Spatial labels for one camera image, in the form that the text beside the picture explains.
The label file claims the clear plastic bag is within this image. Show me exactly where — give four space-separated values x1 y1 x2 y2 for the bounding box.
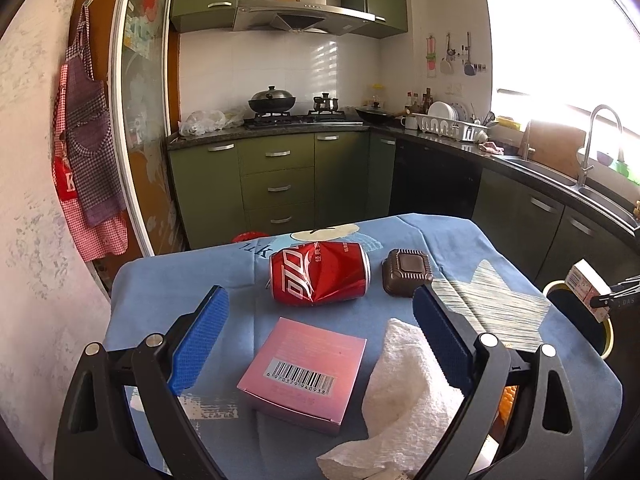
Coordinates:
178 110 227 137

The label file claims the black gas stove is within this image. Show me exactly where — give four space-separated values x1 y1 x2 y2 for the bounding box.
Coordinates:
243 109 363 127

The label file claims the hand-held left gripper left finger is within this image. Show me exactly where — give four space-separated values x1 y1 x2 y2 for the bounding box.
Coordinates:
54 285 231 480

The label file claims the black wok with lid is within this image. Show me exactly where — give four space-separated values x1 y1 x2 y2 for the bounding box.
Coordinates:
248 85 297 115

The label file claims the frying pan with glass lid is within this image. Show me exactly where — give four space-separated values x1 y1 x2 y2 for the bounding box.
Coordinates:
355 102 408 125

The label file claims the crushed red soda can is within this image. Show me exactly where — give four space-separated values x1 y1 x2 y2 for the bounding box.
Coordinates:
270 241 372 307

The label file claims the sliding glass door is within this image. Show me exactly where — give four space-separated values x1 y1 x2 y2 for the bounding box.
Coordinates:
109 0 188 256

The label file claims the small steel faucet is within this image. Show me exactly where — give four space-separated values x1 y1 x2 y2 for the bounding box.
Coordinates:
517 120 536 158

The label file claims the green lower cabinet under sink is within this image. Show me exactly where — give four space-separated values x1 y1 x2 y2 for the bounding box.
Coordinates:
472 167 640 291

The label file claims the tall steel faucet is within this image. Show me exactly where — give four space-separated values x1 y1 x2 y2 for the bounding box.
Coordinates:
577 105 624 188

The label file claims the green lower cabinet with drawers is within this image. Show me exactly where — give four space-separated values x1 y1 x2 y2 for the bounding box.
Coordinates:
167 130 398 251

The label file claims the white dish rack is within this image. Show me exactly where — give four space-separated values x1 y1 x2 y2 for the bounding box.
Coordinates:
415 112 483 142

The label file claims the pink cardboard box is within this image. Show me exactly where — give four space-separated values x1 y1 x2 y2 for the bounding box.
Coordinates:
236 317 367 437

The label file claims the small white pink carton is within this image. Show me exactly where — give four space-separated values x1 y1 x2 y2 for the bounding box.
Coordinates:
565 259 612 322

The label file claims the red checked apron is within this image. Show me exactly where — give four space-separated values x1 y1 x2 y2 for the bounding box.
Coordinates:
51 62 129 262

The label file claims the steel sink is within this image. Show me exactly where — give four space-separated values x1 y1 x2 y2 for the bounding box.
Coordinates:
500 152 640 221

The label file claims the group of condiment bottles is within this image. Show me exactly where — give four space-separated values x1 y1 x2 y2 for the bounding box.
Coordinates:
405 89 435 115

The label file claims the steel range hood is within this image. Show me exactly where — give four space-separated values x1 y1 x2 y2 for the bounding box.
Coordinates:
231 0 376 37

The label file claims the yellow-rimmed dark trash bin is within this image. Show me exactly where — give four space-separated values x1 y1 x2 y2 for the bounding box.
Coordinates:
541 281 616 359

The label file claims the wooden cutting board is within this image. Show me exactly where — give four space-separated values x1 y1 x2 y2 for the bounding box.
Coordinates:
525 120 587 178

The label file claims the hanging ladle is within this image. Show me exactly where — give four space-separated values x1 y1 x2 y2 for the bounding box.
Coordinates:
440 34 456 75

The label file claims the purple checked apron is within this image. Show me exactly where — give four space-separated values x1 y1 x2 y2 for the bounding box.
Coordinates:
65 2 127 228

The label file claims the white paper towel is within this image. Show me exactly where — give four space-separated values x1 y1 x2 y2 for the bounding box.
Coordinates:
316 318 468 480

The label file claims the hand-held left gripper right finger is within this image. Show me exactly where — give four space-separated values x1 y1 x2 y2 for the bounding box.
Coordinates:
412 284 586 480

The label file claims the brown plastic food container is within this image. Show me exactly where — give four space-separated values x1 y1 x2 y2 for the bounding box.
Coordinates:
381 248 433 297

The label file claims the blue printed tablecloth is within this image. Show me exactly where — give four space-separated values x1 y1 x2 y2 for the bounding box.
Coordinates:
105 212 623 480

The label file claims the black built-in appliance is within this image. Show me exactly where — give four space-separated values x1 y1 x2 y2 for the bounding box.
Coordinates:
390 139 481 218

